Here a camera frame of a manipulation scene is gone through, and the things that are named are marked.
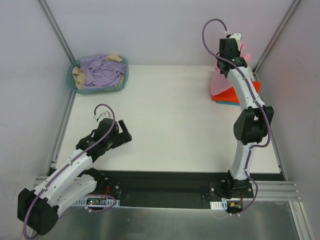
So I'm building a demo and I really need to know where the teal laundry basket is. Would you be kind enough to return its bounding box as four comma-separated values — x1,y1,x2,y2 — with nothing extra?
66,57,129,95

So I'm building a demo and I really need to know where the right aluminium frame post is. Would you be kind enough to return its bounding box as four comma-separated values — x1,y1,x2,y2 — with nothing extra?
252,0,303,76

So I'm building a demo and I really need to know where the left white cable duct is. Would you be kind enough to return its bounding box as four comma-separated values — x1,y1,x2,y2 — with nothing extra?
72,196,120,208

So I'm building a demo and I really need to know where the aluminium frame post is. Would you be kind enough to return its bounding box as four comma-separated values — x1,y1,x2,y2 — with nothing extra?
252,0,303,76
37,0,76,63

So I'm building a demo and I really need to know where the white cable duct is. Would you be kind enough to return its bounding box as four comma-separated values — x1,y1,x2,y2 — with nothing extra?
210,200,228,211
72,196,120,208

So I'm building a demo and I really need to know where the orange folded t shirt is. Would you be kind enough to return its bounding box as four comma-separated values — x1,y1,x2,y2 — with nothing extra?
211,80,262,104

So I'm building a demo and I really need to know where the purple t shirt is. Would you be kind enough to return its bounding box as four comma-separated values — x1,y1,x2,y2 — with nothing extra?
80,55,127,90

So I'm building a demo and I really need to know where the beige t shirt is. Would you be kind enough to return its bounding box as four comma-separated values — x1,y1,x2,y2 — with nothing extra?
71,55,124,90

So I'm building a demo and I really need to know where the left aluminium frame post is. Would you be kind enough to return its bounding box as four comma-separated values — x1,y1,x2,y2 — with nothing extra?
37,0,76,63

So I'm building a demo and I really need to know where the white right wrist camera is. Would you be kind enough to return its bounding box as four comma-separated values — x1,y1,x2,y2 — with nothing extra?
230,32,242,51

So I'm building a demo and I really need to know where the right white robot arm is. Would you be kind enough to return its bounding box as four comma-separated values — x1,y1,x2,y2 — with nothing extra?
217,34,274,198

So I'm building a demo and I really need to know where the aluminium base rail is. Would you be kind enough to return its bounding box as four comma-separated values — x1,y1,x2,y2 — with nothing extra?
31,175,301,201

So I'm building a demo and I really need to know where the pink t shirt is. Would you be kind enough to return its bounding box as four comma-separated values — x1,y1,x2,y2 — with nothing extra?
210,43,252,96

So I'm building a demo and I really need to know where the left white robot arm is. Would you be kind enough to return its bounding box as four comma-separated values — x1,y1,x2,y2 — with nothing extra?
17,118,132,236

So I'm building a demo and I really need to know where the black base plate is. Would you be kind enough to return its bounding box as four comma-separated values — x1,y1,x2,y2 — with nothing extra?
74,168,256,208

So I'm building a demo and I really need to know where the right white cable duct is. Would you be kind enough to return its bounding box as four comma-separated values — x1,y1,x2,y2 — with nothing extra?
210,200,228,211

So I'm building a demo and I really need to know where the teal folded t shirt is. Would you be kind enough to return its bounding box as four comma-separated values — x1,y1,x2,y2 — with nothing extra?
215,101,240,106

